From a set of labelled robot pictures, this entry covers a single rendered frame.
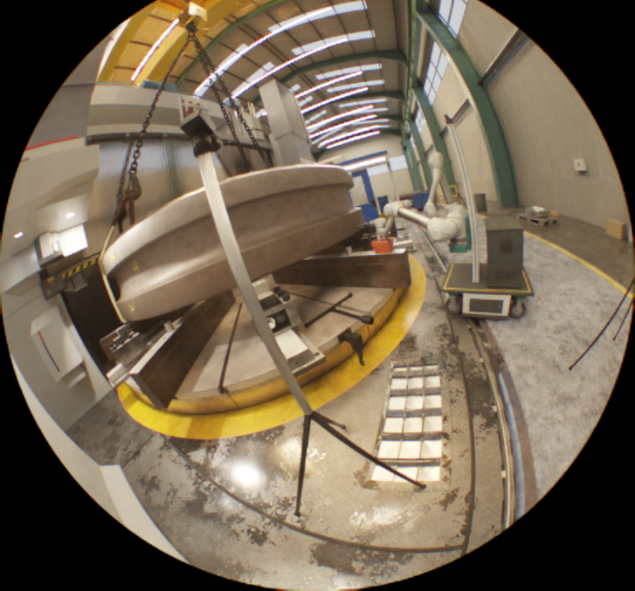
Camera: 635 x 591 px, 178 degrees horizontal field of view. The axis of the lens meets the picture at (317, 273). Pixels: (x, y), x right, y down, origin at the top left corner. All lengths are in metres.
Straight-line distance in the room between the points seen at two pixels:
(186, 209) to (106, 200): 2.54
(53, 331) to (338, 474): 3.45
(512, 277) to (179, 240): 2.92
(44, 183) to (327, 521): 2.78
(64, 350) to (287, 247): 3.32
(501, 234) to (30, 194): 3.63
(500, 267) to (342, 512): 1.98
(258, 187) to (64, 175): 1.82
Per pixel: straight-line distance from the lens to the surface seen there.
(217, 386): 1.68
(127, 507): 2.03
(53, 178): 2.16
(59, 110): 3.21
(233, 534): 1.48
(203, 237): 1.92
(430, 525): 1.25
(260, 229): 1.92
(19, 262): 3.06
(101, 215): 4.04
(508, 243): 1.88
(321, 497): 1.30
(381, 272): 2.11
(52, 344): 3.52
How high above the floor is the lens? 1.23
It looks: 17 degrees down
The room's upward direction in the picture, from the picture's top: 17 degrees counter-clockwise
